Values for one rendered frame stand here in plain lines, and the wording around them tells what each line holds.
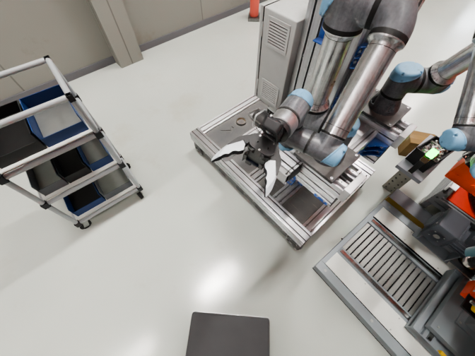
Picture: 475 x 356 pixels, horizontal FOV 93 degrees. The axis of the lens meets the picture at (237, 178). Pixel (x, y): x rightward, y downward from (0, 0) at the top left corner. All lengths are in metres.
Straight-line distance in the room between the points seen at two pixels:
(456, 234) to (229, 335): 1.38
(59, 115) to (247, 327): 1.49
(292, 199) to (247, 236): 0.43
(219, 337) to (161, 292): 0.58
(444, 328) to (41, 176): 2.43
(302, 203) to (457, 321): 1.01
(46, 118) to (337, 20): 1.45
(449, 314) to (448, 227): 0.47
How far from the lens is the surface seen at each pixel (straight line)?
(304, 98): 0.69
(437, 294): 1.92
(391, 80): 1.40
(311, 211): 1.67
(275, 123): 0.49
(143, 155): 2.27
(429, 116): 3.15
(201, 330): 1.34
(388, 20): 0.76
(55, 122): 1.58
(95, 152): 1.74
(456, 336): 1.85
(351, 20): 0.80
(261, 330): 1.33
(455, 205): 2.13
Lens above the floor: 1.67
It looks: 58 degrees down
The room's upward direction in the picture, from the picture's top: straight up
